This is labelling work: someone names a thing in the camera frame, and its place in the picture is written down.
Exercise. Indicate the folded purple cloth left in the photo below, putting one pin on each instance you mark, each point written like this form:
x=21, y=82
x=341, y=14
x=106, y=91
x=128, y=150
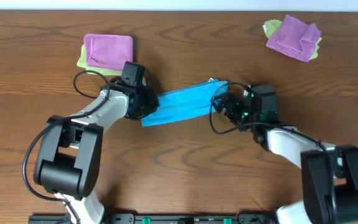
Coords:
x=108, y=51

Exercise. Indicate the green cloth right pile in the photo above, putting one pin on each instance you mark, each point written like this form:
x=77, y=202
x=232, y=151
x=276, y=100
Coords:
x=271, y=26

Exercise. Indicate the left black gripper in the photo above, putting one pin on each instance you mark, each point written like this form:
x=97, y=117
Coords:
x=150, y=101

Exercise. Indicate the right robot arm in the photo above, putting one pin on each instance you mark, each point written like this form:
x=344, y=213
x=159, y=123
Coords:
x=329, y=172

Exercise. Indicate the blue cloth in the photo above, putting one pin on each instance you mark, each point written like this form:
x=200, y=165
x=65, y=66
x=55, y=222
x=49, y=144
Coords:
x=187, y=103

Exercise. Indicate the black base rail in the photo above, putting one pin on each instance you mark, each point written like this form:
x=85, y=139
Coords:
x=130, y=218

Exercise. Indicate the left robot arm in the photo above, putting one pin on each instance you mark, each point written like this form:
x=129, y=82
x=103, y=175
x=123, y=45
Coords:
x=68, y=162

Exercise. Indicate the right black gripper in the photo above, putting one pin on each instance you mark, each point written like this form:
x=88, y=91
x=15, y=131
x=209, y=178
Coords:
x=235, y=102

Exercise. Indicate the purple cloth right pile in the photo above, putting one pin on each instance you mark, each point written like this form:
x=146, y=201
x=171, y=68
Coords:
x=296, y=39

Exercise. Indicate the folded green cloth left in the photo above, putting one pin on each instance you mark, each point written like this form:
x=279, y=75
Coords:
x=82, y=64

